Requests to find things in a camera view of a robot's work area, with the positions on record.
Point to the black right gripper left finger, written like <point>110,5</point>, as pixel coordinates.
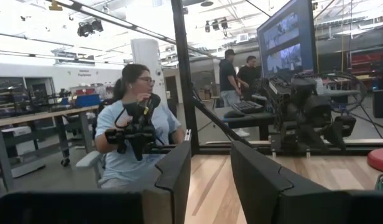
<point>85,208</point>

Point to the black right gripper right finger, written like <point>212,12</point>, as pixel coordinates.
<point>272,199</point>

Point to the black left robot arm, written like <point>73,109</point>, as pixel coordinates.
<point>303,115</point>

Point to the black floor box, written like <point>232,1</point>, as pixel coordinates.
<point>382,104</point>

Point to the grey chair armrest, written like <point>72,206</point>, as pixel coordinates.
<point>87,160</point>

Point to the red stand with round base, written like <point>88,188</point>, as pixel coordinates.
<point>381,160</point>

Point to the red shelving rack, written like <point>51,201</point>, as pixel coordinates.
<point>365,60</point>

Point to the dark desk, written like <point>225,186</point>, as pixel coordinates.
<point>250,119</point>

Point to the black computer mouse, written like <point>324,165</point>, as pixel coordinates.
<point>233,114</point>

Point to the black keyboard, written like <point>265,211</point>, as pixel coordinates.
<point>247,106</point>

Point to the wooden top workbench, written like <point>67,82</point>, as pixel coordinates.
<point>39,115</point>

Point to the standing person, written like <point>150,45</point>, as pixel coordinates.
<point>227,77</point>
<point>249,77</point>

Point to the blue storage crate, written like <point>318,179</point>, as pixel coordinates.
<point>87,100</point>

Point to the seated person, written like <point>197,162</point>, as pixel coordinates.
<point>166,121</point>

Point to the black ceiling spotlights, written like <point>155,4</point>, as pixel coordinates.
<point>215,25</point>
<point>89,28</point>

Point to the white pillar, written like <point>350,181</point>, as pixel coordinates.
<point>146,53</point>

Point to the ceiling light track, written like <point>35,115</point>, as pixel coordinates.
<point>117,20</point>

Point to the black table frame rail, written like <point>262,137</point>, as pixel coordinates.
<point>365,151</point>

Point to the black diagonal frame brace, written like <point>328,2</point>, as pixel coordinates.
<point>219,123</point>

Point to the large monitor showing camera views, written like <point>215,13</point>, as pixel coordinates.
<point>288,37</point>

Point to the black frame post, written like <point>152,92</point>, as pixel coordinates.
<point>185,77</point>

